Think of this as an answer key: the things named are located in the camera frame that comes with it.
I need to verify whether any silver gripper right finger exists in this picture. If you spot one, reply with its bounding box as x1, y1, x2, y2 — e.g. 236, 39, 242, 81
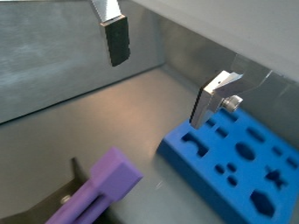
188, 54, 274, 130

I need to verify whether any blue foam shape-hole block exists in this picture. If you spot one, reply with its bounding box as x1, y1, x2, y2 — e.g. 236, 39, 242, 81
158, 109, 299, 224

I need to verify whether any black curved fixture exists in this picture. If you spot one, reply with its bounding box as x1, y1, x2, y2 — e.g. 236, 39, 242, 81
0, 157, 88, 224

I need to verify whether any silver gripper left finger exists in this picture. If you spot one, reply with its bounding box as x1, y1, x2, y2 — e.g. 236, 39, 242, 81
90, 0, 131, 67

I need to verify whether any purple three-prong object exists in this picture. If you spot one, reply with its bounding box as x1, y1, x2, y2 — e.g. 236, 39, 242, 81
46, 147, 143, 224

